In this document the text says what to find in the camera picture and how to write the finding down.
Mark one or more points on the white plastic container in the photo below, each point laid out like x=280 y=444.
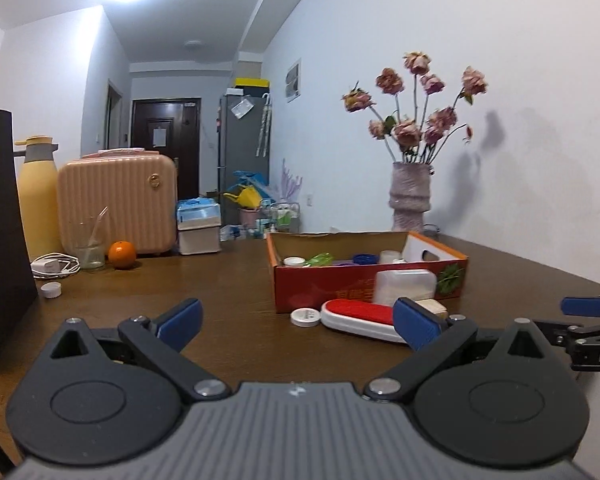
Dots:
x=405 y=286

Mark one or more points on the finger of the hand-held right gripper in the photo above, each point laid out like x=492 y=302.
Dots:
x=565 y=331
x=582 y=306

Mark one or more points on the small unlit ceiling lamp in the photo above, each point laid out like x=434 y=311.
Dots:
x=193 y=44

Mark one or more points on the pink textured vase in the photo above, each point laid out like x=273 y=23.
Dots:
x=411 y=195

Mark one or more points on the yellow and black box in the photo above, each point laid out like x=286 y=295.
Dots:
x=252 y=83

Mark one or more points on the hanging folded umbrella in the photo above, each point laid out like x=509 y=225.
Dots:
x=264 y=125

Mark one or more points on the clear glass cup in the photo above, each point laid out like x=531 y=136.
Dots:
x=91 y=255

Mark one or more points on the white tape roll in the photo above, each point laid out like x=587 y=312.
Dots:
x=294 y=261

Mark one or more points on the white round lid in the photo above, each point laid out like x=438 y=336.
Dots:
x=305 y=317

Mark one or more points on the small white bottle cap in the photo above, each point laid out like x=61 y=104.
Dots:
x=50 y=289

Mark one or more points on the red cardboard box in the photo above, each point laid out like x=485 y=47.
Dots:
x=325 y=287

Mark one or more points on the yellow watering can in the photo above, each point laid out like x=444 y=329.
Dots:
x=245 y=199

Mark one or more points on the orange fruit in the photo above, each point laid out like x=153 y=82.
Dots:
x=122 y=255

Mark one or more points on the blue round lid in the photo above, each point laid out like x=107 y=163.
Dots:
x=365 y=259

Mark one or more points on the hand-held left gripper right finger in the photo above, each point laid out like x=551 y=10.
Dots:
x=415 y=322

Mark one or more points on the red and white lint brush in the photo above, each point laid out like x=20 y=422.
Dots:
x=355 y=312

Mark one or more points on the white wall panel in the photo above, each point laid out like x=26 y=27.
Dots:
x=293 y=80

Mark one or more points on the interior side door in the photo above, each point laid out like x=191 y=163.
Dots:
x=114 y=115

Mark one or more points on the dried pink roses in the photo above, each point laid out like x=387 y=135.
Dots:
x=410 y=130

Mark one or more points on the white and blue storage box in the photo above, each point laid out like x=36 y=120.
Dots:
x=199 y=232

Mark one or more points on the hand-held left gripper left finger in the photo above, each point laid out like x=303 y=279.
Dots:
x=182 y=320

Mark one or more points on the dark brown entrance door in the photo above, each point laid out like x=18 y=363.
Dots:
x=165 y=160

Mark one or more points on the small beige cube box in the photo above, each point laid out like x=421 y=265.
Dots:
x=430 y=306

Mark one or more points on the pink ribbed suitcase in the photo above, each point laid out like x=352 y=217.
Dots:
x=125 y=195

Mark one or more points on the purple coral decoration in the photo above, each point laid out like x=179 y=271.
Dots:
x=290 y=182

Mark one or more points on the yellow thermos jug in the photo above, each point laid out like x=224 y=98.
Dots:
x=40 y=200

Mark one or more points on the black paper bag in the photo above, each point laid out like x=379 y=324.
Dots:
x=0 y=235

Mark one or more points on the green bottle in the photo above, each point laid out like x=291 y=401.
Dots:
x=319 y=259

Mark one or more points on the eyeglasses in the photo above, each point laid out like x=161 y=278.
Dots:
x=431 y=230

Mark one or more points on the small white bottle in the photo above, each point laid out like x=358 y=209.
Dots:
x=392 y=256

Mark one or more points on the paper sheet on refrigerator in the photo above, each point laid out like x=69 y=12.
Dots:
x=242 y=108

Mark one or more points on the grey refrigerator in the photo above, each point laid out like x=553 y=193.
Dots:
x=242 y=150

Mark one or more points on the blue folding rack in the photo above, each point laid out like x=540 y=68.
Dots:
x=250 y=180

